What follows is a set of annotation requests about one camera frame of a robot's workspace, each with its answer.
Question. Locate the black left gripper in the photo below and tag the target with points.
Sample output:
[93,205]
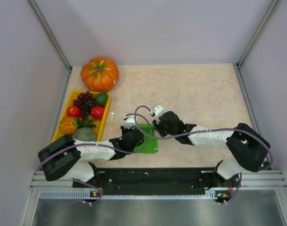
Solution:
[124,129]

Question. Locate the orange pineapple with leaves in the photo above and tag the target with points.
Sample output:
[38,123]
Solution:
[69,125]

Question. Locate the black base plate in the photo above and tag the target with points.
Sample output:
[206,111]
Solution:
[160,181]

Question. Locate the small white paper scrap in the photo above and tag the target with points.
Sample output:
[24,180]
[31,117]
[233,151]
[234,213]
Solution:
[111,115]

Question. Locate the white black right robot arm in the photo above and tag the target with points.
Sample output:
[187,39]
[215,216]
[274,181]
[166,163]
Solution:
[247,147]

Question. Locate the grey green melon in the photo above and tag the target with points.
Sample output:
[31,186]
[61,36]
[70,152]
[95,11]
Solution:
[85,134]

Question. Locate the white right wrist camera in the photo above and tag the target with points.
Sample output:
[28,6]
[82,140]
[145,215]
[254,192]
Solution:
[157,111]

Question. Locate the aluminium corner post right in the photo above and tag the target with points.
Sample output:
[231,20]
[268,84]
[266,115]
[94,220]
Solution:
[260,28]

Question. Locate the red apple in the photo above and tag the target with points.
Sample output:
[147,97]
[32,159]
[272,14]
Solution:
[74,111]

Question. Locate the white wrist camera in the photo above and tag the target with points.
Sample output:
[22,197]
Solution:
[157,111]
[129,121]

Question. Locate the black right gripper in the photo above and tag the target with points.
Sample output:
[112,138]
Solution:
[158,127]

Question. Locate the orange pumpkin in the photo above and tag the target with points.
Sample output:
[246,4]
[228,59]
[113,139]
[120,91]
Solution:
[100,74]

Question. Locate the aluminium corner post left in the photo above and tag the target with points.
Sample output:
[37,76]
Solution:
[49,33]

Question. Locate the aluminium corner post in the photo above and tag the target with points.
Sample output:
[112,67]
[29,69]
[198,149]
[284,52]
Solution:
[260,28]
[49,33]

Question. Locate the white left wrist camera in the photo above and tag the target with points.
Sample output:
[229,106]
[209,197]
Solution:
[129,121]

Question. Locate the grey slotted cable duct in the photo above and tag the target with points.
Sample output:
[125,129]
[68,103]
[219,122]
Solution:
[89,195]

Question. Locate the red tomato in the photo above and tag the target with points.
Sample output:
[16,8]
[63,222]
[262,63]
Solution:
[97,112]

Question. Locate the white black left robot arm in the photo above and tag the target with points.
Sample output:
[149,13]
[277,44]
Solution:
[68,158]

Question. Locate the dark purple grape bunch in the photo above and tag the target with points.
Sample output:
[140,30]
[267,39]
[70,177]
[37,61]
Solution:
[85,101]

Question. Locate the green paper box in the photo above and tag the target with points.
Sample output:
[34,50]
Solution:
[149,146]

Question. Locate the green lime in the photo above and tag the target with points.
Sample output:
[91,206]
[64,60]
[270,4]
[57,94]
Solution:
[101,99]

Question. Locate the yellow plastic tray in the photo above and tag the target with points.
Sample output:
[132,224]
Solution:
[99,123]

